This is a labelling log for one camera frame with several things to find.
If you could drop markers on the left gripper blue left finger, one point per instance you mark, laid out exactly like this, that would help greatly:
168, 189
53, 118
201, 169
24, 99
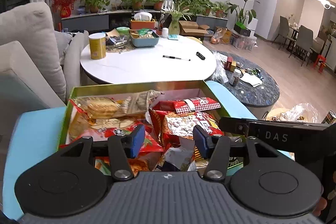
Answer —
133, 142

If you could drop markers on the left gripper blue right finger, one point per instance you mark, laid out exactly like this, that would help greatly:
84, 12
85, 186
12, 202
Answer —
200, 137

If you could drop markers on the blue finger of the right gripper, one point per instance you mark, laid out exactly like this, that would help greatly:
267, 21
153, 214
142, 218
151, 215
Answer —
238, 126

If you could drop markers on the red yellow cracker snack bag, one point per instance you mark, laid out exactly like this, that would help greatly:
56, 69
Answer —
172, 128

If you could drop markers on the red barcode snack packet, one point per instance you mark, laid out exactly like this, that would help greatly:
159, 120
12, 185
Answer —
188, 105

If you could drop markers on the beige brown pastry packet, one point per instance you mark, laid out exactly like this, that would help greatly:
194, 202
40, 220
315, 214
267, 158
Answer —
139, 103

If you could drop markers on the orange clear snack packet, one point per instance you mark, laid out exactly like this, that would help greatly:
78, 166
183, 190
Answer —
101, 107

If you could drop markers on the person's right hand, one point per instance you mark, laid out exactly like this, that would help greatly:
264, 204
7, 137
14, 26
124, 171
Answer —
321, 205

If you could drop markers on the dark marble round table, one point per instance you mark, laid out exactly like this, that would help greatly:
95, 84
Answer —
256, 87

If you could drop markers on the spice jar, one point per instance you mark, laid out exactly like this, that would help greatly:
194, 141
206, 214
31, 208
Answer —
235, 77

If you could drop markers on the clear plastic bag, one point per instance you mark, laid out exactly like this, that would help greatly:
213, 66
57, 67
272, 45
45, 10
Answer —
219, 74

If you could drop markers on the green cardboard box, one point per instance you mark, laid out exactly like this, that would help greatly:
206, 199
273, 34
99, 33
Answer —
197, 162

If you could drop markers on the white round coffee table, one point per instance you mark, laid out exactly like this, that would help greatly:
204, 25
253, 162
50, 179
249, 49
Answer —
147, 65

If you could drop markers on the black lighter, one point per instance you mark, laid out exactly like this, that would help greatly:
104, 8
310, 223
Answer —
200, 56

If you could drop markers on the black pen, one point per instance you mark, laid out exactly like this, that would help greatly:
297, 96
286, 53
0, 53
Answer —
175, 58

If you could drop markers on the light blue table mat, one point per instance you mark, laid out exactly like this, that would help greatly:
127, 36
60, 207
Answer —
36, 134

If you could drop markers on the blue snack tray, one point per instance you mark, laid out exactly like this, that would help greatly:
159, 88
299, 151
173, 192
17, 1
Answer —
143, 38

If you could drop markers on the yellow cylindrical can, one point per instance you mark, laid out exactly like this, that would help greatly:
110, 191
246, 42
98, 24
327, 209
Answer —
97, 44

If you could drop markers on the grey dining chair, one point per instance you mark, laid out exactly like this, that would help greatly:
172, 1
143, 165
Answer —
303, 43

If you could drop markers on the green plant glass vase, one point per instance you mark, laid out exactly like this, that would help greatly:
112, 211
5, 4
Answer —
176, 13

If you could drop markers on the open cardboard box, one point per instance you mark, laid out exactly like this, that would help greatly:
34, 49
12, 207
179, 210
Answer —
189, 28

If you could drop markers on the white cup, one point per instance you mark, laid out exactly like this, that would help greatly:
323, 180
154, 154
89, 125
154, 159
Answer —
165, 33

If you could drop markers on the beige sofa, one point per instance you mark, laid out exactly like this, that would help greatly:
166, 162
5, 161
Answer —
39, 66

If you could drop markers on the grey tv cabinet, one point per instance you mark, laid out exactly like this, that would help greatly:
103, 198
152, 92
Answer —
109, 20

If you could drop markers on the orange tissue box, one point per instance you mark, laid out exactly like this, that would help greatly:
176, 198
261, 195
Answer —
142, 20

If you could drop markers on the potted green plant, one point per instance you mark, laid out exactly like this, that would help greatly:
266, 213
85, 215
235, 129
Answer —
94, 6

